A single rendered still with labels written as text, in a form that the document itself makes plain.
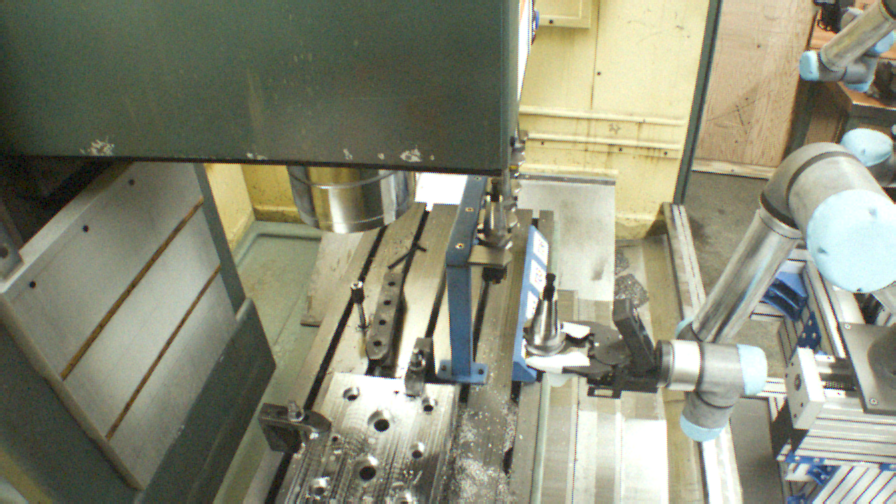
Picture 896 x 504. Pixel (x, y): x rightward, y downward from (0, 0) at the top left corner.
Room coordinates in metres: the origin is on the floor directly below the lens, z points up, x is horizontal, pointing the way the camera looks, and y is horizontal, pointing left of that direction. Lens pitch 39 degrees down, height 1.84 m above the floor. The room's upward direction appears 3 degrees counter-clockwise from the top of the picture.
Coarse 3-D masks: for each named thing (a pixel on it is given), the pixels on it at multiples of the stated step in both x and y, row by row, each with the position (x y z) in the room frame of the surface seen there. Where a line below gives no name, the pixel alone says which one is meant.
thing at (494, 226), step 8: (488, 200) 0.82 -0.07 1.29; (488, 208) 0.82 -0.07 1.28; (496, 208) 0.82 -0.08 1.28; (488, 216) 0.82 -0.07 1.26; (496, 216) 0.81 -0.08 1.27; (504, 216) 0.82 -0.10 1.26; (488, 224) 0.81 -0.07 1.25; (496, 224) 0.81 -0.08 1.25; (504, 224) 0.82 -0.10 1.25; (488, 232) 0.81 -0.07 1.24; (496, 232) 0.81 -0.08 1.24; (504, 232) 0.81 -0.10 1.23
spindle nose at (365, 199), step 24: (288, 168) 0.61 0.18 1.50; (312, 168) 0.57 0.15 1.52; (336, 168) 0.57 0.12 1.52; (312, 192) 0.58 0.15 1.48; (336, 192) 0.57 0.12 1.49; (360, 192) 0.57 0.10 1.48; (384, 192) 0.58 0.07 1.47; (408, 192) 0.61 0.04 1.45; (312, 216) 0.58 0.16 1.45; (336, 216) 0.57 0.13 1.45; (360, 216) 0.57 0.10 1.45; (384, 216) 0.58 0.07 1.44
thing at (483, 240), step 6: (480, 228) 0.84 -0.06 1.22; (510, 228) 0.84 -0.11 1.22; (480, 234) 0.82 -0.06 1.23; (510, 234) 0.82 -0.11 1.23; (480, 240) 0.81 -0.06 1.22; (486, 240) 0.80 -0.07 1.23; (492, 240) 0.80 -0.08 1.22; (498, 240) 0.80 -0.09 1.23; (504, 240) 0.80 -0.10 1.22; (510, 240) 0.81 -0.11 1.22; (492, 246) 0.80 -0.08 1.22; (498, 246) 0.80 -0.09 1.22; (504, 246) 0.81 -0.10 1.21; (510, 246) 0.81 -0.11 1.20
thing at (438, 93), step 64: (0, 0) 0.59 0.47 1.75; (64, 0) 0.57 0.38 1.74; (128, 0) 0.56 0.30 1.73; (192, 0) 0.54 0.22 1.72; (256, 0) 0.53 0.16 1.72; (320, 0) 0.52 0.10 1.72; (384, 0) 0.50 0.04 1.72; (448, 0) 0.49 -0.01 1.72; (512, 0) 0.51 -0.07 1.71; (0, 64) 0.60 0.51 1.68; (64, 64) 0.58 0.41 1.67; (128, 64) 0.56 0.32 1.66; (192, 64) 0.55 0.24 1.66; (256, 64) 0.53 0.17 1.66; (320, 64) 0.52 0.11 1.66; (384, 64) 0.51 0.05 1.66; (448, 64) 0.49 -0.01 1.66; (512, 64) 0.52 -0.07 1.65; (0, 128) 0.61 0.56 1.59; (64, 128) 0.59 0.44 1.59; (128, 128) 0.57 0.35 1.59; (192, 128) 0.55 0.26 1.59; (256, 128) 0.53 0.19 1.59; (320, 128) 0.52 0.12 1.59; (384, 128) 0.51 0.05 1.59; (448, 128) 0.49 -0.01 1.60; (512, 128) 0.53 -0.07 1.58
